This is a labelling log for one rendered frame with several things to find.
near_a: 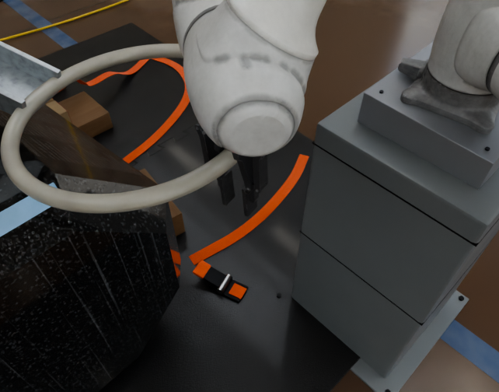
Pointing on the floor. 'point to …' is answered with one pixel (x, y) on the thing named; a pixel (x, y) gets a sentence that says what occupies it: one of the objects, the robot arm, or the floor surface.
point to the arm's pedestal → (389, 245)
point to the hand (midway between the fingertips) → (238, 194)
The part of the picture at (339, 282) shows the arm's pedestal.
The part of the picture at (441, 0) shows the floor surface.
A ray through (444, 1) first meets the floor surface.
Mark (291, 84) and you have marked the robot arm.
